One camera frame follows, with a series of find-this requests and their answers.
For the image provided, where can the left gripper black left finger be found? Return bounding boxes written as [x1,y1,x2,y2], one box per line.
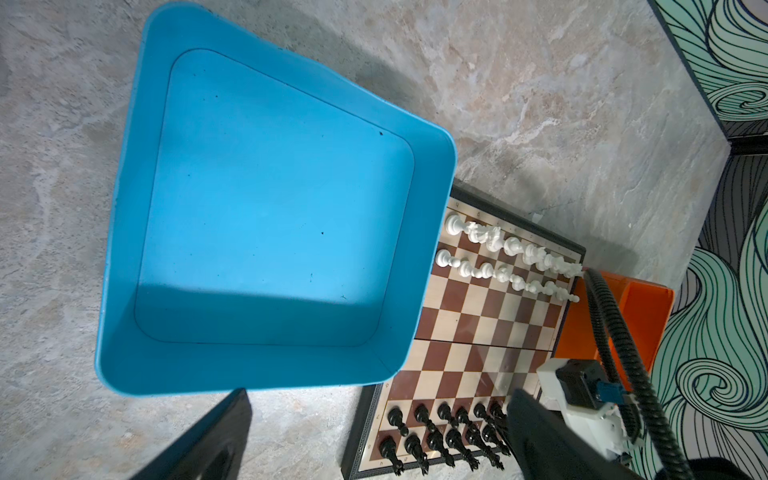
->
[133,388,252,479]

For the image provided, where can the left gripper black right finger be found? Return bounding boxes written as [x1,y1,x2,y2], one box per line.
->
[506,389,638,480]

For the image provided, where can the folding chessboard brown cream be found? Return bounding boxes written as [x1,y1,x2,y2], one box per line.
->
[340,182,585,479]

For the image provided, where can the orange plastic tray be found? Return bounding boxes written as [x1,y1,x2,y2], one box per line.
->
[554,272,675,372]

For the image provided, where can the blue plastic tray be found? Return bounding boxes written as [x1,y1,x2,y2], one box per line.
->
[94,2,457,396]

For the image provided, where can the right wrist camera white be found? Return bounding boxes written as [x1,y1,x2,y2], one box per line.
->
[536,358,635,465]

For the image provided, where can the black corrugated cable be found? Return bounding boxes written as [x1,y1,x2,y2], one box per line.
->
[584,267,697,480]

